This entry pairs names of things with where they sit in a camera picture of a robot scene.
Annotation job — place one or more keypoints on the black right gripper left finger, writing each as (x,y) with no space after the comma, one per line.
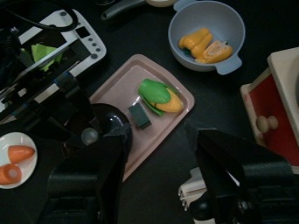
(88,178)

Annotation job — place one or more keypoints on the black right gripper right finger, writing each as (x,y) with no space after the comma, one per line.
(234,166)

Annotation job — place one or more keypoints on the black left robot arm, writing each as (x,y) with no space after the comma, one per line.
(58,99)

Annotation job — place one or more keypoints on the dark pot lid grey knob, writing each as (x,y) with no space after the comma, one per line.
(109,116)

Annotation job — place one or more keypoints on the white ridged plastic toy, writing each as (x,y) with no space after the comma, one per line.
(193,188)

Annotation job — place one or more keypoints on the white round plate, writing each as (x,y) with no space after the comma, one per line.
(28,167)

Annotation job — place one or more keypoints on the wooden toy stove red front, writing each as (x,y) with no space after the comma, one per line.
(278,122)

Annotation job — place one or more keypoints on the orange toy carrot tip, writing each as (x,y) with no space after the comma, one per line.
(21,153)

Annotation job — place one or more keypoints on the orange toy carrot slice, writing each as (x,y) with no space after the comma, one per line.
(7,174)

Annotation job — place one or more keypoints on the small dark green block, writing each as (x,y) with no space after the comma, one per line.
(140,116)

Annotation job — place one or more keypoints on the pink plastic tray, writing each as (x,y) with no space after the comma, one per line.
(121,87)

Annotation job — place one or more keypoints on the toy corn cob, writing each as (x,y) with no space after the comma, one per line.
(156,92)

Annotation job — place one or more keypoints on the yellow toy pepper half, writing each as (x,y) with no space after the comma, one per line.
(217,53)

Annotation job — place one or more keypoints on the yellow toy pepper piece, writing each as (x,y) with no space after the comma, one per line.
(197,39)

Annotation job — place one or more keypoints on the green toy leaf vegetable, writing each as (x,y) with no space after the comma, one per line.
(41,52)

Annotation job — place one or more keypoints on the white toy microwave oven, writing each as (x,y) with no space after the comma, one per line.
(93,43)

